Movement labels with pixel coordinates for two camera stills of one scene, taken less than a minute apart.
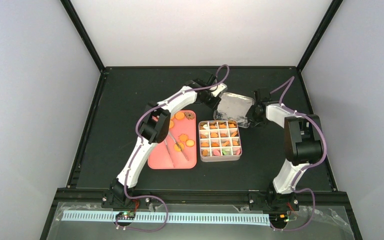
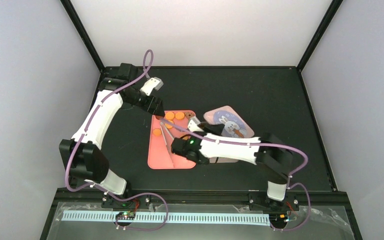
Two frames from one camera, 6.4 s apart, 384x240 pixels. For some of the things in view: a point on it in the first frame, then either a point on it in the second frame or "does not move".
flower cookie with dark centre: (189, 115) does not move
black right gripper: (256, 123) -> (207, 127)
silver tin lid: (232, 107) -> (234, 127)
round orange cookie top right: (179, 115) does not move
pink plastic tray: (178, 151) does not move
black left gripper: (214, 104) -> (152, 110)
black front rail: (196, 196) does not move
